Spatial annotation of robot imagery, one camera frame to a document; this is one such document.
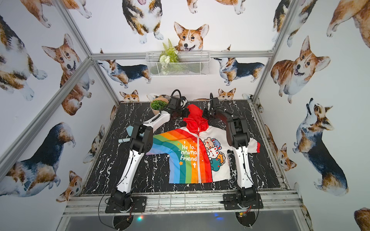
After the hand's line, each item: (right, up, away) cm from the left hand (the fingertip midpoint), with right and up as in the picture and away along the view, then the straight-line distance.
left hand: (192, 109), depth 107 cm
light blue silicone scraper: (-46, -15, -2) cm, 48 cm away
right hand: (+6, -3, +2) cm, 7 cm away
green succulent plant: (-24, +4, -4) cm, 25 cm away
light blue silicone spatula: (-46, -21, -10) cm, 52 cm away
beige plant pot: (-26, -2, -4) cm, 26 cm away
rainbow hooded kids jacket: (+3, -28, -15) cm, 32 cm away
